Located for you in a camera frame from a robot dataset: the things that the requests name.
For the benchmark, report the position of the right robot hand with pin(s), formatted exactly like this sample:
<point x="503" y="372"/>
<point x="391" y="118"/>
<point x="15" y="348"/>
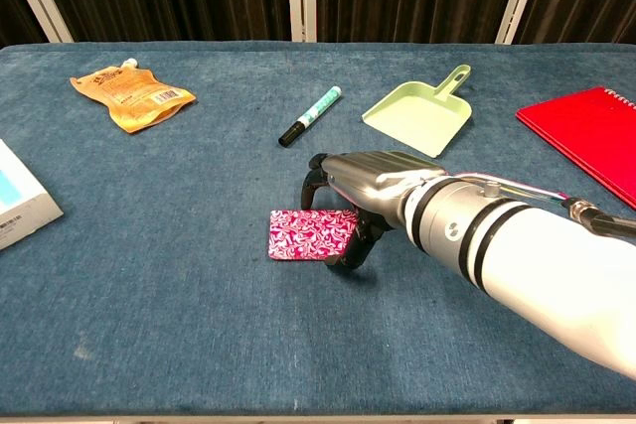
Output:
<point x="370" y="185"/>

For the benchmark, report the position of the pink white patterned box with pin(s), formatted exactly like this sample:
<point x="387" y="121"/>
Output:
<point x="312" y="234"/>

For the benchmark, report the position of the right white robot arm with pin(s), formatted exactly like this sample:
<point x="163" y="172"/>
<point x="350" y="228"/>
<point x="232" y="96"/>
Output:
<point x="522" y="255"/>

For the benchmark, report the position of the light green dustpan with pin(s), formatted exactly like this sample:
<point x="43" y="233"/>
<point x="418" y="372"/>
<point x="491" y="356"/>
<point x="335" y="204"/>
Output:
<point x="422" y="116"/>

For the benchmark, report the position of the teal white marker pen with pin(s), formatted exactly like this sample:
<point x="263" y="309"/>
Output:
<point x="310" y="116"/>

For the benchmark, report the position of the blue table cloth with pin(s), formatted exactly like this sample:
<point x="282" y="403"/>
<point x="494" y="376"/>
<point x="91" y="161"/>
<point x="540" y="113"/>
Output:
<point x="199" y="295"/>

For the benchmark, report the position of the red spiral notebook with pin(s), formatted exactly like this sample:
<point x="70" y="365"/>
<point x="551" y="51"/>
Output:
<point x="586" y="138"/>

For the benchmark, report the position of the orange spout pouch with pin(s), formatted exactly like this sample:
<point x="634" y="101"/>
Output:
<point x="130" y="96"/>

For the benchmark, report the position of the white blue box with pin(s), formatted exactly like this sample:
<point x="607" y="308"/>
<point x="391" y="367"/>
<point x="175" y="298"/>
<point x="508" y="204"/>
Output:
<point x="22" y="200"/>

